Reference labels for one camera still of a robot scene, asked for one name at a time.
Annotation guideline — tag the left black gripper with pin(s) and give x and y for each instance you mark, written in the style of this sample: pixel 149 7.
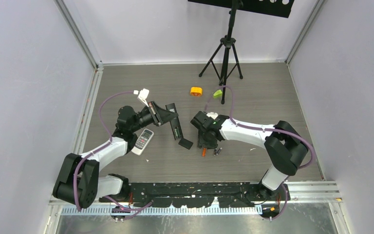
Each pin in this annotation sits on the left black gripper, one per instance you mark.
pixel 159 115

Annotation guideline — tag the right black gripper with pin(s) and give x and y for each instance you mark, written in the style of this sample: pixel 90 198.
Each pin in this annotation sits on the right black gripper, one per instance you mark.
pixel 202 143

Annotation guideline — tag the black battery cover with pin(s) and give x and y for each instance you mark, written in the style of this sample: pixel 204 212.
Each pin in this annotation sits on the black battery cover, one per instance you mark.
pixel 185 143

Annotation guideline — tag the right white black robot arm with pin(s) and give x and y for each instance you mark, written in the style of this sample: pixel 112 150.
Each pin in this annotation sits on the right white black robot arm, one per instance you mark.
pixel 284 146

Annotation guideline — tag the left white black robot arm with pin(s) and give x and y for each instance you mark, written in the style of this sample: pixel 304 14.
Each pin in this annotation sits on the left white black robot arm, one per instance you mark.
pixel 78 181

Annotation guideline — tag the white remote control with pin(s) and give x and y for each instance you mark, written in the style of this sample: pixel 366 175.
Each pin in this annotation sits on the white remote control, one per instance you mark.
pixel 142 142

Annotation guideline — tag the orange yellow plastic object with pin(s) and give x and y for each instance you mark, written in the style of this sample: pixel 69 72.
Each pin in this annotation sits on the orange yellow plastic object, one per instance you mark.
pixel 196 91

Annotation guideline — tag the green block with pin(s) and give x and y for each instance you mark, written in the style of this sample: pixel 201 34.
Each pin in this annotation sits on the green block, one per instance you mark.
pixel 217 94

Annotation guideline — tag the black tripod stand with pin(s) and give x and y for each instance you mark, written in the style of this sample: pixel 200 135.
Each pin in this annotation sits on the black tripod stand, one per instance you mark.
pixel 228 42

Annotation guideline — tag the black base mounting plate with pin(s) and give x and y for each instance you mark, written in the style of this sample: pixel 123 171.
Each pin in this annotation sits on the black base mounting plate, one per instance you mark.
pixel 199 194

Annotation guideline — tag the black perforated panel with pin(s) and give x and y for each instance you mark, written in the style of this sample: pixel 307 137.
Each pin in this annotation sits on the black perforated panel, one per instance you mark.
pixel 277 8

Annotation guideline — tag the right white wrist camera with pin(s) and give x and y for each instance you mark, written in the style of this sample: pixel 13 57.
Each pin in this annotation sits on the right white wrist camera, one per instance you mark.
pixel 212 115

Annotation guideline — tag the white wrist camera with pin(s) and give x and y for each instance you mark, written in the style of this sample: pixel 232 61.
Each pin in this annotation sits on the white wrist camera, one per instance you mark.
pixel 212 115
pixel 142 95

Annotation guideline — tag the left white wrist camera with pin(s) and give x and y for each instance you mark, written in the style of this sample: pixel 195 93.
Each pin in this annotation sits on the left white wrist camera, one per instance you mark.
pixel 142 95

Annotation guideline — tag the aluminium frame rail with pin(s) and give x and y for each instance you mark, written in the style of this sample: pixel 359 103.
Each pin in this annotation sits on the aluminium frame rail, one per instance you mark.
pixel 300 193

